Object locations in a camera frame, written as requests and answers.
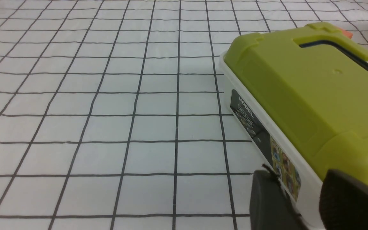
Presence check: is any white grid-pattern tablecloth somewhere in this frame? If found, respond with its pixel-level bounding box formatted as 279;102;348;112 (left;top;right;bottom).
0;0;368;230

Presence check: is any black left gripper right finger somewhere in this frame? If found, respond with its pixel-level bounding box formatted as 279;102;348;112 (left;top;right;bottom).
319;169;368;230

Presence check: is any orange foam cube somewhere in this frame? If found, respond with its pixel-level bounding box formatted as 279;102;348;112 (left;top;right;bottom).
339;28;353;39

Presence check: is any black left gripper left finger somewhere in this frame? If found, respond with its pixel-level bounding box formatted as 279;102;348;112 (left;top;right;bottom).
249;165;308;230

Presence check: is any green-lidded white toy case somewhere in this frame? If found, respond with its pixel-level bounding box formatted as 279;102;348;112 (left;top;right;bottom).
219;22;368;230

